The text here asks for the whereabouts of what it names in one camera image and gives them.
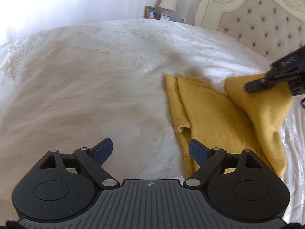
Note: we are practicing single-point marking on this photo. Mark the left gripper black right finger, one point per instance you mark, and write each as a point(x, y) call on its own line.
point(209, 160)

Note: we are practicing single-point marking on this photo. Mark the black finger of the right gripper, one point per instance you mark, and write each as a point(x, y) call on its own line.
point(258, 84)

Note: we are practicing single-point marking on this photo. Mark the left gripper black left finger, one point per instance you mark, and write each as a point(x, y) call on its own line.
point(91, 160)

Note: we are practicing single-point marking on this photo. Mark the mustard yellow knit sweater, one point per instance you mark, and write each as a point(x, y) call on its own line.
point(232, 119)

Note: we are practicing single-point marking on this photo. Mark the cream tufted headboard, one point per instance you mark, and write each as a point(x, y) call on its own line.
point(272, 28)

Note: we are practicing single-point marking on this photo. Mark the white floral bedspread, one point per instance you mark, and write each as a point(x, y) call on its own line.
point(73, 86)

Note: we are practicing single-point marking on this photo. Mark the small bedside clock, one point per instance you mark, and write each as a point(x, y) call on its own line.
point(165, 18)

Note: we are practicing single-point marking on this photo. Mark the white bedside lamp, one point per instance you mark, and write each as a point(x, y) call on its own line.
point(167, 6)

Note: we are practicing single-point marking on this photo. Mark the wooden framed photo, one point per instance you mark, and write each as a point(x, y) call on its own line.
point(151, 13)

